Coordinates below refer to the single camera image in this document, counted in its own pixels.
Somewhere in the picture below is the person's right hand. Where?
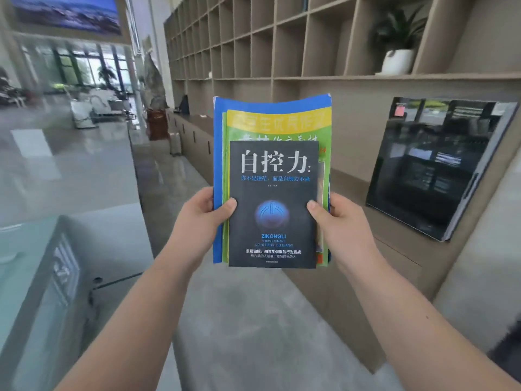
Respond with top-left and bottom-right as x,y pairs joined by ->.
306,192 -> 380,277

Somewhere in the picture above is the person's left hand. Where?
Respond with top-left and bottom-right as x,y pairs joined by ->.
169,186 -> 238,268

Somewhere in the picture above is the black book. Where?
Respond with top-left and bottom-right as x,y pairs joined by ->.
228,140 -> 320,269

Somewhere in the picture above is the blue book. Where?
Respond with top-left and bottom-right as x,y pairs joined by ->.
212,93 -> 332,265

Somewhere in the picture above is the green and yellow book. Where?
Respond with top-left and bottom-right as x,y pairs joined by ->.
222,108 -> 333,267

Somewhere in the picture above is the person's left forearm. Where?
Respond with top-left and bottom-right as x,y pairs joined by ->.
55,250 -> 196,391

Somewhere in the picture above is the person's right forearm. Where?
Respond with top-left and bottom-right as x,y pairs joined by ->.
346,256 -> 521,391

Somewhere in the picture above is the wooden low cabinet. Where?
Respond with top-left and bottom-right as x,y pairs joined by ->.
166,110 -> 452,373

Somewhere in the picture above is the brown wooden rock stand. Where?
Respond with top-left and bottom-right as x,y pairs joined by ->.
146,108 -> 170,141

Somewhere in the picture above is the black touchscreen display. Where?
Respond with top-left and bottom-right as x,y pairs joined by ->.
365,97 -> 519,242

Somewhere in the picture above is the grey decorative rock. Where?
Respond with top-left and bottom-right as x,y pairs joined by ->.
143,52 -> 168,111

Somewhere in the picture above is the white lounge chair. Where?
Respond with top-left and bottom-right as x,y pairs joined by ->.
70,99 -> 99,129

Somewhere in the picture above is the wooden cubby shelf unit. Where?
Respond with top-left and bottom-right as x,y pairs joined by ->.
164,0 -> 521,118

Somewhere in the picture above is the indoor green tree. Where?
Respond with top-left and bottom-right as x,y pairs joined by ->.
97,64 -> 119,94

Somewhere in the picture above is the potted green plant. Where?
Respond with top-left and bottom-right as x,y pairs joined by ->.
369,5 -> 428,76

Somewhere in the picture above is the large wall screen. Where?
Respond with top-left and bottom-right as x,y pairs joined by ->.
9,0 -> 123,37

